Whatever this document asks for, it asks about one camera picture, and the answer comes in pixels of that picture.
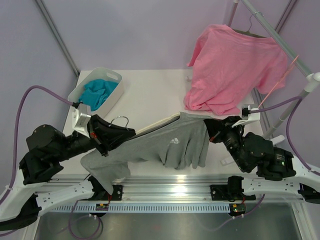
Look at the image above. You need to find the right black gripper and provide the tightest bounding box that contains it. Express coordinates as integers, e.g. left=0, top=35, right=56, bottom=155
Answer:
left=204, top=115, right=248, bottom=171

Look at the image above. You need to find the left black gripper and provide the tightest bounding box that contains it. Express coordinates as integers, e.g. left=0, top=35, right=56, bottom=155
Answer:
left=52, top=113, right=135, bottom=163

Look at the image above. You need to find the grey t shirt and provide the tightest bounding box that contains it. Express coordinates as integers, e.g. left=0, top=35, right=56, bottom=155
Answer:
left=80, top=112, right=210, bottom=194

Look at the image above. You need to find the cream hanger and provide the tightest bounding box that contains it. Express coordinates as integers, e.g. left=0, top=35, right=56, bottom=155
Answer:
left=109, top=112, right=182, bottom=136

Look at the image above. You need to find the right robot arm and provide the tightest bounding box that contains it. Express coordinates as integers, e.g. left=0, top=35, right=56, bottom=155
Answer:
left=204, top=116, right=320, bottom=204

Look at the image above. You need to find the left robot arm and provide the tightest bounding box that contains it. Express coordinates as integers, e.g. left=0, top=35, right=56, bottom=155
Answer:
left=0, top=115, right=136, bottom=231

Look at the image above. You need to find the pink t shirt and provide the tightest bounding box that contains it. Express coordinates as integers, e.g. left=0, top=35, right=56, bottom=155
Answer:
left=184, top=24, right=289, bottom=116

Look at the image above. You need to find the dark hanger of pink shirt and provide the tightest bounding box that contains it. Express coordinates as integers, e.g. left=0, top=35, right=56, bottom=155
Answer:
left=234, top=13, right=268, bottom=38

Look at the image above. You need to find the teal cloth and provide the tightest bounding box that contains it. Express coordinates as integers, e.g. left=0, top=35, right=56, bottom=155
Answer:
left=78, top=78, right=118, bottom=112

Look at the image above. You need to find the white plastic bin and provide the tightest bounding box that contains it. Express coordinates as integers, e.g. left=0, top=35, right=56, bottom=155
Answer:
left=67, top=67, right=125, bottom=118

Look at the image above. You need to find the clothes rack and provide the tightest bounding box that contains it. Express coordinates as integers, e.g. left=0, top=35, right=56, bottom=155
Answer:
left=184, top=0, right=320, bottom=166

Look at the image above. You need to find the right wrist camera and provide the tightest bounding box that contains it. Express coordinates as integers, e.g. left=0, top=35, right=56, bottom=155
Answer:
left=231, top=104, right=261, bottom=128

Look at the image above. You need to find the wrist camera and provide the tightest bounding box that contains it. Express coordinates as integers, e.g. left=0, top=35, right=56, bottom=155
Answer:
left=71, top=102, right=91, bottom=138
left=231, top=104, right=261, bottom=128

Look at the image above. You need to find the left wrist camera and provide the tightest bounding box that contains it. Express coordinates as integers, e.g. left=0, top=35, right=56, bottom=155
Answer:
left=71, top=102, right=91, bottom=138

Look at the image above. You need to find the aluminium mounting rail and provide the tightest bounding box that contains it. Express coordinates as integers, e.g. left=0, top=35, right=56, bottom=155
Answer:
left=34, top=174, right=305, bottom=203

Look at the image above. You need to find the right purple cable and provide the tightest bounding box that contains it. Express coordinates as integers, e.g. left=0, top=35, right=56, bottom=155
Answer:
left=249, top=96, right=320, bottom=176

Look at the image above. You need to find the purple cable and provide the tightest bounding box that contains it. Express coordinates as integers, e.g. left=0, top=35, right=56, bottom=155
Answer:
left=249, top=96, right=320, bottom=176
left=0, top=85, right=76, bottom=206

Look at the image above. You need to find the slotted cable duct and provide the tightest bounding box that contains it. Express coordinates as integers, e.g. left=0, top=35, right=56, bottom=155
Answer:
left=51, top=202, right=231, bottom=214

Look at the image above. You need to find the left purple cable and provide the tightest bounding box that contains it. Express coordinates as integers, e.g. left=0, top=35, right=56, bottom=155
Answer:
left=0, top=85, right=76, bottom=206

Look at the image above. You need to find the pink wire hanger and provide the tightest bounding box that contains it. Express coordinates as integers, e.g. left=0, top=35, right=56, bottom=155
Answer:
left=258, top=54, right=300, bottom=108

